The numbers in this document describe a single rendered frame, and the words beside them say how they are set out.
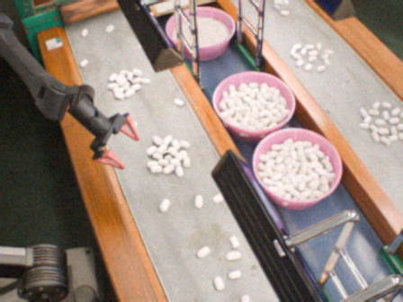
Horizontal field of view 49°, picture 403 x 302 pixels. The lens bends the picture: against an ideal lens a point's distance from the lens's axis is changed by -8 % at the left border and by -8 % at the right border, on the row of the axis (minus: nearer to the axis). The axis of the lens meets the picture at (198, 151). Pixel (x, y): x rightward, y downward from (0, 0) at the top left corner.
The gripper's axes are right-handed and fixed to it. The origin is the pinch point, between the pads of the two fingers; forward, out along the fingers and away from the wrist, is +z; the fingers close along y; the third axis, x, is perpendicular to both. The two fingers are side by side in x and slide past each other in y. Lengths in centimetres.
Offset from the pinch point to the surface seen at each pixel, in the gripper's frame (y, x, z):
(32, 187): -26, -121, 18
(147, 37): -25.7, 8.6, -15.6
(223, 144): -20.8, 5.4, 23.3
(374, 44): -85, 38, 50
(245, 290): 20.9, 18.1, 37.1
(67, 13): -62, -49, -31
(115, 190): 3.4, -13.8, 8.2
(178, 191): -2.6, -2.1, 20.4
